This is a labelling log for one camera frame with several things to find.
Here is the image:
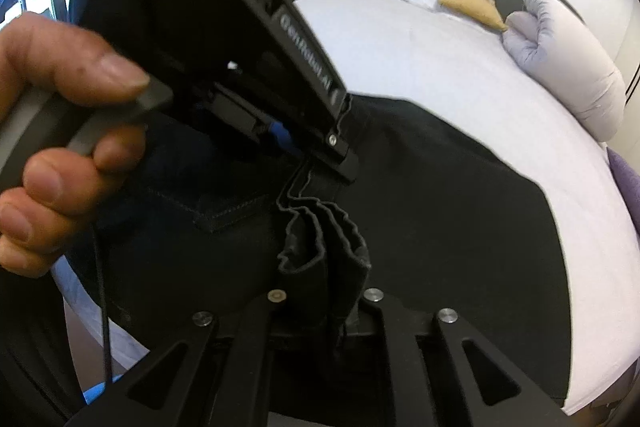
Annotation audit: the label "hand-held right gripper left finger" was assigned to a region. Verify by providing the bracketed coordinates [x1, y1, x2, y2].
[62, 289, 288, 427]

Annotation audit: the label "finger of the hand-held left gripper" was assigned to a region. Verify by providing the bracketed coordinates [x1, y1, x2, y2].
[299, 129, 359, 185]
[212, 79, 303, 158]

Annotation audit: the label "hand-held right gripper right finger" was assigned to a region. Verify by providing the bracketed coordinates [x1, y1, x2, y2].
[350, 288, 568, 427]

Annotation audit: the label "black pants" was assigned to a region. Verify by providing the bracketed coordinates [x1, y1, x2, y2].
[65, 92, 573, 408]

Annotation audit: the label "person's left hand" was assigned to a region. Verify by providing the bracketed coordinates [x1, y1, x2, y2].
[0, 12, 151, 278]

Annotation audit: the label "bed with white sheet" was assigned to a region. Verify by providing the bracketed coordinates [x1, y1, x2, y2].
[50, 0, 640, 418]

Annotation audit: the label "yellow pillow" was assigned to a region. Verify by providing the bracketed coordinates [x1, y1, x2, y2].
[437, 0, 508, 32]

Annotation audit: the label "rolled white duvet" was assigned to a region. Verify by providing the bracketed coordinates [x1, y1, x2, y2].
[502, 0, 628, 142]

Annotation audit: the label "purple cushion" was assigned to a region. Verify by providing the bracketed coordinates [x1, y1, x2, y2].
[606, 146, 640, 228]

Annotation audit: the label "black cable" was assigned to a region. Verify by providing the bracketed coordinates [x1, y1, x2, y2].
[90, 222, 113, 388]

